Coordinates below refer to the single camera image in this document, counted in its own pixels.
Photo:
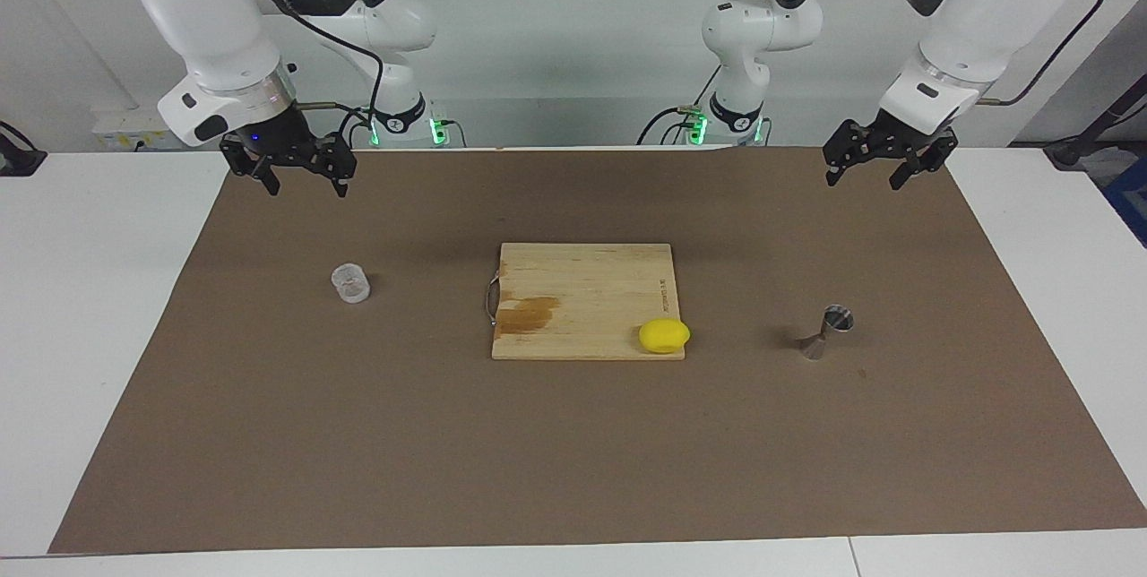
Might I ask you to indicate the steel double jigger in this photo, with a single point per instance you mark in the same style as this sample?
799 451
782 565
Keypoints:
817 346

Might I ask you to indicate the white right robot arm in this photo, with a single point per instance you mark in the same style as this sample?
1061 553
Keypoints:
206 12

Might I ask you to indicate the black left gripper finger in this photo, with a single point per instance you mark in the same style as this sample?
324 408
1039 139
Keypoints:
851 142
932 156

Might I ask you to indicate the blue crate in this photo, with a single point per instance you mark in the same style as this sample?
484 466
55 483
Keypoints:
1131 201

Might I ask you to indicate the yellow lemon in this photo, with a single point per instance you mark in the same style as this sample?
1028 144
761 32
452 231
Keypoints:
664 336

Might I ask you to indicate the black stand leg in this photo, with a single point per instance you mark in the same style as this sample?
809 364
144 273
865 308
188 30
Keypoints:
1075 147

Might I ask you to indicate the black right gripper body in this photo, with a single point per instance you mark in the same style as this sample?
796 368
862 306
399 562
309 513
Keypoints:
273 136

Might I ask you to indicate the brown table mat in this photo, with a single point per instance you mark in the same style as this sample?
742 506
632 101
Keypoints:
358 434

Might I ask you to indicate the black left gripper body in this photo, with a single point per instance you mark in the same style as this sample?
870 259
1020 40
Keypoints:
901 136

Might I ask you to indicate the wooden cutting board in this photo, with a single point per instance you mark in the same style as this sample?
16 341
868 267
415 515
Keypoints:
582 290

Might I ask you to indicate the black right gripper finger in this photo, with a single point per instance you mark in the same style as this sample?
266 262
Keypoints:
339 158
244 160

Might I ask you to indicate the white wall power strip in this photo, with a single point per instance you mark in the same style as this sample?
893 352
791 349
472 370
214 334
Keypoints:
125 133

